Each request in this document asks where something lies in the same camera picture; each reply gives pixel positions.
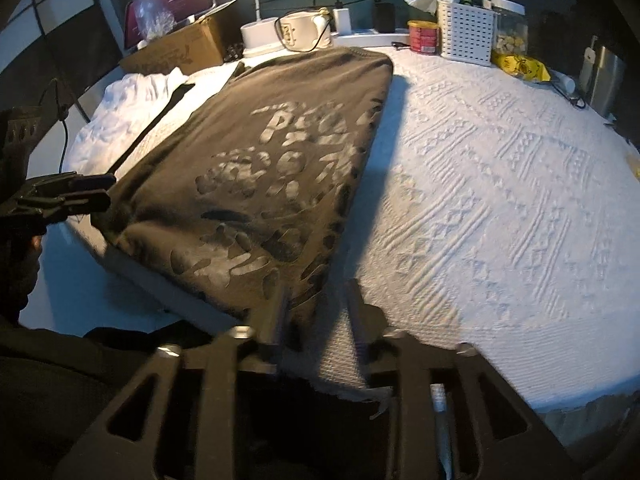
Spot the silver tablet stand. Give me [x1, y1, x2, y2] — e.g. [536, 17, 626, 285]
[170, 0, 240, 26]

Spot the person's dark clothing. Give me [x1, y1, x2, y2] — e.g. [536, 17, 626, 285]
[0, 305, 401, 480]

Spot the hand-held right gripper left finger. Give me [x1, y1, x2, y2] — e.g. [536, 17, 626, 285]
[52, 280, 291, 480]

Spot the white power strip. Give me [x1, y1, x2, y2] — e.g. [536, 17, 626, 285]
[332, 27, 411, 50]

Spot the white perforated basket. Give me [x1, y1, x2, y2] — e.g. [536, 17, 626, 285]
[436, 0, 499, 66]

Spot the glass jar with white lid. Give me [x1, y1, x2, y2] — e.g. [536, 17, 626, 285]
[490, 0, 530, 59]

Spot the black cloth strip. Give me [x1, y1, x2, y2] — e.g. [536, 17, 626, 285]
[109, 82, 196, 179]

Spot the white desk lamp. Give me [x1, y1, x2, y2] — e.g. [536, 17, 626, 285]
[187, 0, 282, 57]

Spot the black looped cable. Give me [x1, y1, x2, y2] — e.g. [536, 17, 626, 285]
[550, 82, 587, 110]

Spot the cardboard box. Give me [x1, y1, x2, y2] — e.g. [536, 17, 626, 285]
[119, 12, 226, 76]

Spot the yellow snack packet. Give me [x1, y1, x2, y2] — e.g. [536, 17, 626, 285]
[492, 52, 551, 84]

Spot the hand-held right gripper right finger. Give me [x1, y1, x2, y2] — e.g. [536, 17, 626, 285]
[345, 279, 583, 480]

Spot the red tin can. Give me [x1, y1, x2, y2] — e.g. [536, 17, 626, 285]
[407, 20, 441, 55]

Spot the steel thermos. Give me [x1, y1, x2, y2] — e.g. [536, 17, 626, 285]
[580, 35, 629, 119]

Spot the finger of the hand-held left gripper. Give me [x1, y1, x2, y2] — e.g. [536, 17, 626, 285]
[17, 189, 112, 224]
[22, 172, 117, 196]

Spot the white printed mug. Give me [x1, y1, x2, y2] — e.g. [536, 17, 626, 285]
[277, 9, 334, 54]

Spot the clear plastic bag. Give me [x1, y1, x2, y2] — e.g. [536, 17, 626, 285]
[132, 0, 176, 42]

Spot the thin black cable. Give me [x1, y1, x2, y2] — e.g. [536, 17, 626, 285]
[42, 79, 92, 173]

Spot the black charger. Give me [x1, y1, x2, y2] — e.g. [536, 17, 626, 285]
[374, 2, 396, 34]

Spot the brown printed t-shirt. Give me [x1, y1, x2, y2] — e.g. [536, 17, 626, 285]
[90, 46, 396, 326]

